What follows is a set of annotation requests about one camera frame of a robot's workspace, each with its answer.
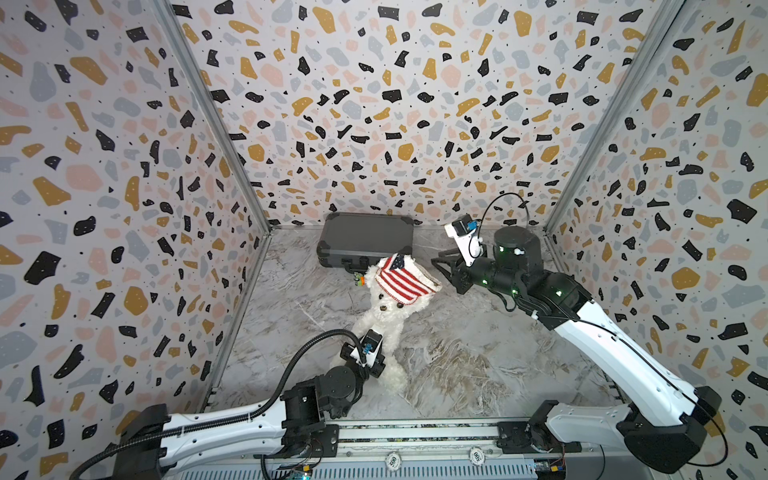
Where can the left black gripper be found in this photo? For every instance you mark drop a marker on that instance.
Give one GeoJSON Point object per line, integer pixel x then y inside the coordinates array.
{"type": "Point", "coordinates": [379, 369]}

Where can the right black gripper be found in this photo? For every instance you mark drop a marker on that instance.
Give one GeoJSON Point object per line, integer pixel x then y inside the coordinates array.
{"type": "Point", "coordinates": [458, 274]}

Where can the red white striped knit sweater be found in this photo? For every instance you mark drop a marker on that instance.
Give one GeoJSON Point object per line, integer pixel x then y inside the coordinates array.
{"type": "Point", "coordinates": [404, 280]}

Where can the white teddy bear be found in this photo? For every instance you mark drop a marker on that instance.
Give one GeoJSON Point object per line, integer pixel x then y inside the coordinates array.
{"type": "Point", "coordinates": [388, 318]}

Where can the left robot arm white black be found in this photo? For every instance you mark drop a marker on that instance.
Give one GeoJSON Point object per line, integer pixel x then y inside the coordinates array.
{"type": "Point", "coordinates": [157, 443]}

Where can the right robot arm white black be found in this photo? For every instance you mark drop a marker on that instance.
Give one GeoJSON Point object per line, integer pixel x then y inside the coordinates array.
{"type": "Point", "coordinates": [663, 424]}

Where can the dark grey hard case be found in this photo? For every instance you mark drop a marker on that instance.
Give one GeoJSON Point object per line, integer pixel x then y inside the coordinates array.
{"type": "Point", "coordinates": [356, 241]}

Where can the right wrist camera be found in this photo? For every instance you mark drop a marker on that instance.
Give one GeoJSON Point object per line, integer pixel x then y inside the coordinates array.
{"type": "Point", "coordinates": [465, 233]}

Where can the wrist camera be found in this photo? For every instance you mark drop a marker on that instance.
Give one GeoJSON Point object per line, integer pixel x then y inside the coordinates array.
{"type": "Point", "coordinates": [371, 343]}
{"type": "Point", "coordinates": [465, 233]}

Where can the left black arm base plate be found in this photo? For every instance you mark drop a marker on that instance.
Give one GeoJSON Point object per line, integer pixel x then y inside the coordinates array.
{"type": "Point", "coordinates": [320, 442]}

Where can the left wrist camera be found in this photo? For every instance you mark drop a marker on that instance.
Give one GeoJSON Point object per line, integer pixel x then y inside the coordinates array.
{"type": "Point", "coordinates": [371, 343]}

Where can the aluminium mounting rail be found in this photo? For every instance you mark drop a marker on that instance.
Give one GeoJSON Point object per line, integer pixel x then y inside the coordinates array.
{"type": "Point", "coordinates": [420, 441]}

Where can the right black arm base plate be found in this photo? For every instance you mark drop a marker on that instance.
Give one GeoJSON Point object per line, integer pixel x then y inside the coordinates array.
{"type": "Point", "coordinates": [519, 437]}

